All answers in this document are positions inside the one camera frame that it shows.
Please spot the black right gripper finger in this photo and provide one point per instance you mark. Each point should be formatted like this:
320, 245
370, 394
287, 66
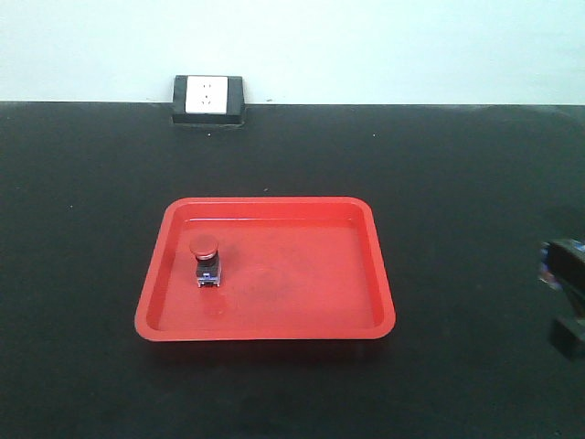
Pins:
565, 262
567, 337

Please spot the red mushroom push button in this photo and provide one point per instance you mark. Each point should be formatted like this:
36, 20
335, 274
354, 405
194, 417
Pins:
205, 249

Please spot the yellow mushroom push button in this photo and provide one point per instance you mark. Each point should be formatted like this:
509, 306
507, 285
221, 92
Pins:
547, 269

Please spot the red plastic tray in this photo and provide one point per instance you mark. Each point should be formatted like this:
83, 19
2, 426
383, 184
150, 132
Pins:
293, 268

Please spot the black desktop socket box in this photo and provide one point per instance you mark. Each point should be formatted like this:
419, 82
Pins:
208, 100

